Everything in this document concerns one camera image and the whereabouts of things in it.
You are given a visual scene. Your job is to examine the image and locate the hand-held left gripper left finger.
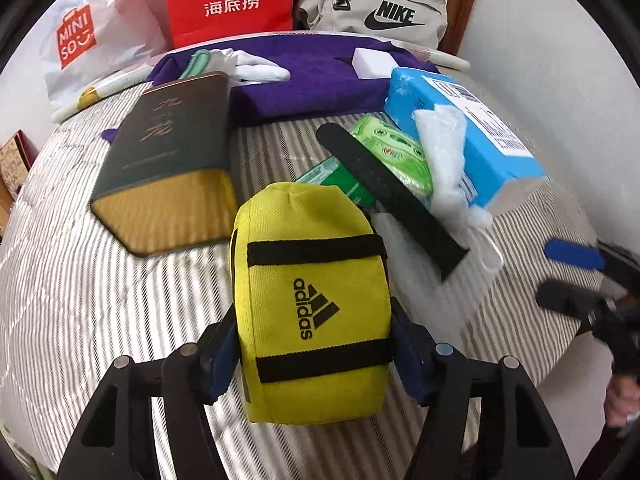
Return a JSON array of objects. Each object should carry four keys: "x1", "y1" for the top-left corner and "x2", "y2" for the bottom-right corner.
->
[{"x1": 62, "y1": 317, "x2": 241, "y2": 480}]

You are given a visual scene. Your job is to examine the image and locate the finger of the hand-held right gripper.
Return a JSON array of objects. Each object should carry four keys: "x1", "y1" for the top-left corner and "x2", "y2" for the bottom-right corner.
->
[
  {"x1": 536, "y1": 281, "x2": 616, "y2": 321},
  {"x1": 544, "y1": 238, "x2": 608, "y2": 273}
]

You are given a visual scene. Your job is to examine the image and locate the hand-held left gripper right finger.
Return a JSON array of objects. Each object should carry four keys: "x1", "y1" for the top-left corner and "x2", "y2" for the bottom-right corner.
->
[{"x1": 392, "y1": 299, "x2": 576, "y2": 480}]

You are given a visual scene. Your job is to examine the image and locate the clear plastic bag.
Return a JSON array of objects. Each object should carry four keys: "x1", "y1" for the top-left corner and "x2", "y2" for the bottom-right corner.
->
[{"x1": 372, "y1": 210, "x2": 502, "y2": 281}]

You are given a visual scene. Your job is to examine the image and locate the yellow pouch with black straps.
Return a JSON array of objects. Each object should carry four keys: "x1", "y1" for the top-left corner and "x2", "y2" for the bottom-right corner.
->
[{"x1": 230, "y1": 182, "x2": 396, "y2": 423}]

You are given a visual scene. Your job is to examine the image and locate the white fluffy cloth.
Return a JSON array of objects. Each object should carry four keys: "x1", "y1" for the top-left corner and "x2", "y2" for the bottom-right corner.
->
[{"x1": 412, "y1": 104, "x2": 493, "y2": 226}]

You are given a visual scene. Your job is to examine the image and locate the black strap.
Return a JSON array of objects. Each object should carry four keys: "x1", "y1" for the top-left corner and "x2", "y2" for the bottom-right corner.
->
[{"x1": 316, "y1": 122, "x2": 468, "y2": 283}]

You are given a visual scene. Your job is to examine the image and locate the green packet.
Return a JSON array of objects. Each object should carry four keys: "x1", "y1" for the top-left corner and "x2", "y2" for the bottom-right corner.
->
[{"x1": 295, "y1": 156, "x2": 378, "y2": 208}]

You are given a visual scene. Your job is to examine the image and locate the green wet wipes pack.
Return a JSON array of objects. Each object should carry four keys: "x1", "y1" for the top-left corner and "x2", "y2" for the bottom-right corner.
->
[{"x1": 350, "y1": 115, "x2": 433, "y2": 196}]

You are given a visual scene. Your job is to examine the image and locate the white rectangular block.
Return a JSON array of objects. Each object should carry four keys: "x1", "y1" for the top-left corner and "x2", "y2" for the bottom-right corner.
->
[{"x1": 351, "y1": 47, "x2": 396, "y2": 81}]

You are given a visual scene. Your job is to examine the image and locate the purple fabric tray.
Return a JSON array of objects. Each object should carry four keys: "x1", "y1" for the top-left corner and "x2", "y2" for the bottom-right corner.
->
[{"x1": 102, "y1": 34, "x2": 441, "y2": 143}]

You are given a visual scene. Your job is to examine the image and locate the white gloves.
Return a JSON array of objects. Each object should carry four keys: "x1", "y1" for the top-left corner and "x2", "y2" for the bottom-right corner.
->
[{"x1": 210, "y1": 47, "x2": 292, "y2": 82}]

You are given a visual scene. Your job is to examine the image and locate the mint green sock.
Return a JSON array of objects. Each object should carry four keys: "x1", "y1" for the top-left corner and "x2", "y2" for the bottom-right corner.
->
[{"x1": 177, "y1": 50, "x2": 211, "y2": 81}]

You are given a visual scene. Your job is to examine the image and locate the person's right hand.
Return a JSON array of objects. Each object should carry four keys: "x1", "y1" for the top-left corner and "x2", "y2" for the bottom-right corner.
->
[{"x1": 606, "y1": 375, "x2": 640, "y2": 428}]

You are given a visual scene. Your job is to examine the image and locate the striped table cover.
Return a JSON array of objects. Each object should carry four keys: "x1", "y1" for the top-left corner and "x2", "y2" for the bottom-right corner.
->
[{"x1": 0, "y1": 80, "x2": 601, "y2": 480}]

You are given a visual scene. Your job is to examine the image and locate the blue tissue pack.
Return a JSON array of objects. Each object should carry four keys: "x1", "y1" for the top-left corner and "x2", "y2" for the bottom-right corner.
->
[{"x1": 384, "y1": 66, "x2": 547, "y2": 211}]

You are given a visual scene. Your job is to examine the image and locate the dark box with gold end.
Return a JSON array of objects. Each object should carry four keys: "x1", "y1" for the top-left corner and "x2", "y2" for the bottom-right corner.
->
[{"x1": 90, "y1": 72, "x2": 238, "y2": 258}]

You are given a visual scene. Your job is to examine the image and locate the beige sling bag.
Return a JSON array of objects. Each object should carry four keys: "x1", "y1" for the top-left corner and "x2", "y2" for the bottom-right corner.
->
[{"x1": 292, "y1": 0, "x2": 448, "y2": 51}]

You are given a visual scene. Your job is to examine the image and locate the white plastic shopping bag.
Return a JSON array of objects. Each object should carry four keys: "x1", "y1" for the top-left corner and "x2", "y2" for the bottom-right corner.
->
[{"x1": 42, "y1": 0, "x2": 168, "y2": 111}]

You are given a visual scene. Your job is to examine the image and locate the red paper bag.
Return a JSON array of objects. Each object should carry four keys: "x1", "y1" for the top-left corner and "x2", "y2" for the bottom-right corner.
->
[{"x1": 162, "y1": 0, "x2": 296, "y2": 51}]

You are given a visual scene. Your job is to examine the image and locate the brown wooden door frame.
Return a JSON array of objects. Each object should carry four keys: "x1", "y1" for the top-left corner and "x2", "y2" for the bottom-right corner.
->
[{"x1": 442, "y1": 0, "x2": 486, "y2": 56}]

